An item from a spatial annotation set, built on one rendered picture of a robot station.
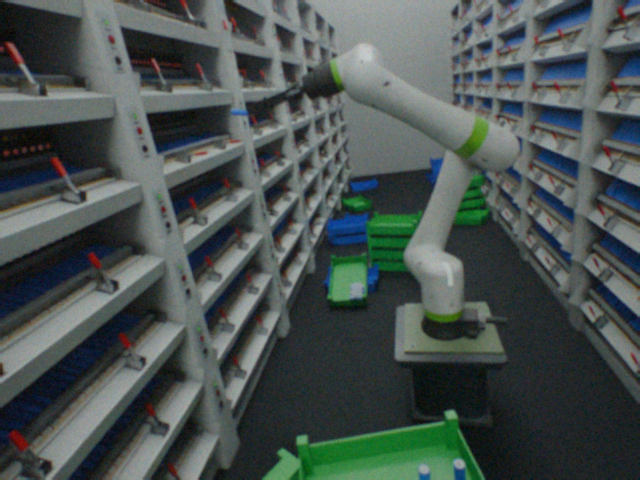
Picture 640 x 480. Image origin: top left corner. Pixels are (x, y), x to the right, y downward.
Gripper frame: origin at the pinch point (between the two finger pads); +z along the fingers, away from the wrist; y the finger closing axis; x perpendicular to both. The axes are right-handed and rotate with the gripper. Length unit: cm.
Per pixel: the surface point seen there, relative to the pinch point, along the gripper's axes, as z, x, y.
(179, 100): 18.0, -8.9, 11.5
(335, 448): -15, 67, 68
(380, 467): -22, 72, 68
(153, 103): 17.8, -8.5, 24.9
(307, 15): 17, -69, -239
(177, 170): 20.7, 9.3, 23.5
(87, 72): 19.6, -16.6, 40.7
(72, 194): 21, 7, 59
